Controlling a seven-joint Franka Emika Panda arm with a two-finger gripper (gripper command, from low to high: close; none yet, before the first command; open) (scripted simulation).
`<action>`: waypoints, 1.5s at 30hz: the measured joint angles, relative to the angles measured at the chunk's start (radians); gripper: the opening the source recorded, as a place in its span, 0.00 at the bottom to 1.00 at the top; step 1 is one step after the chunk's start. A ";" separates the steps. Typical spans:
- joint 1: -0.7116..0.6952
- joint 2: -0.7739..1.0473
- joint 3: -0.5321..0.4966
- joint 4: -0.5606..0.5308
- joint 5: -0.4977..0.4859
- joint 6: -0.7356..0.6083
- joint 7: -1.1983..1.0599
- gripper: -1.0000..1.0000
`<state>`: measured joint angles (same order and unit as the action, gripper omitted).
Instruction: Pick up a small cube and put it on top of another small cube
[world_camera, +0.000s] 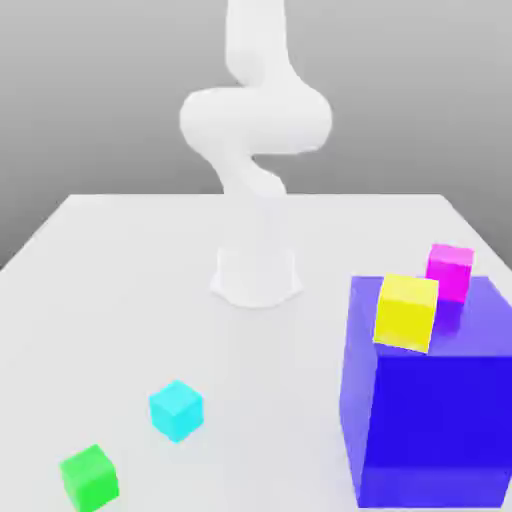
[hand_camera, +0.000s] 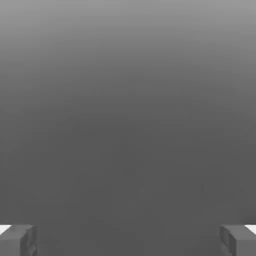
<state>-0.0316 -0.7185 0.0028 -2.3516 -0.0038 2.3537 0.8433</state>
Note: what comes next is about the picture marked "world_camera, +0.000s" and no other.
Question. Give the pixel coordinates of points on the large blue box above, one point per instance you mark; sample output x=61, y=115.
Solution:
x=440, y=424

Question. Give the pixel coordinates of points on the small cyan cube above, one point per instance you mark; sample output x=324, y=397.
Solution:
x=176, y=412

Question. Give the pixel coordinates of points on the small green cube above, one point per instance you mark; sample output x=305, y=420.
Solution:
x=90, y=480

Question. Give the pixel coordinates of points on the small yellow cube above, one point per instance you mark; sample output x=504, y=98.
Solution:
x=404, y=320

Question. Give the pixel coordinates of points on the small magenta cube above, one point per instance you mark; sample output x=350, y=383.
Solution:
x=451, y=276

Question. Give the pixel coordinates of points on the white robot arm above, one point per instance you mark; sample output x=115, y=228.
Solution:
x=256, y=120

